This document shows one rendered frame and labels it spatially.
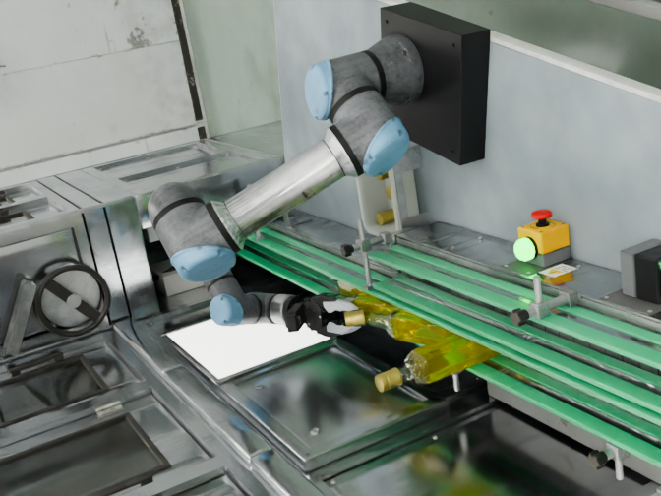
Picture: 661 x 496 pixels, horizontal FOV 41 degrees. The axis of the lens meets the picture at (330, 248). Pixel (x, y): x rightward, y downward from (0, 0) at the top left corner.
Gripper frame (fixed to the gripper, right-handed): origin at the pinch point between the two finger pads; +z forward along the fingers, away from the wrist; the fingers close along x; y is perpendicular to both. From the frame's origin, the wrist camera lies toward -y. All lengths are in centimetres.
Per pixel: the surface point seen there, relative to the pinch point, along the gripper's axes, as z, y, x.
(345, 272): -13.9, 16.6, -6.1
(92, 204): -94, 3, -27
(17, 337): -100, -25, 5
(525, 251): 45.9, -1.8, -16.9
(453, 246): 24.2, 7.6, -15.4
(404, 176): 4.4, 20.9, -28.9
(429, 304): 22.3, -1.5, -5.0
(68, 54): -318, 163, -87
